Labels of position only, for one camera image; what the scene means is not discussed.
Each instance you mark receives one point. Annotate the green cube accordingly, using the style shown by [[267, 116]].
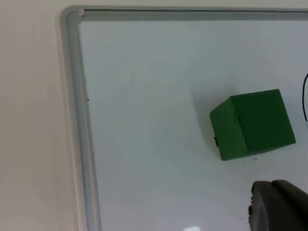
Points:
[[255, 122]]

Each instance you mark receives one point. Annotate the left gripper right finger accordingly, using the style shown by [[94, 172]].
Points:
[[294, 199]]

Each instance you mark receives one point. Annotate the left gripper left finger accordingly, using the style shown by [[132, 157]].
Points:
[[264, 207]]

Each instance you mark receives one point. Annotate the grey-framed whiteboard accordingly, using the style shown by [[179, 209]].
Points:
[[154, 72]]

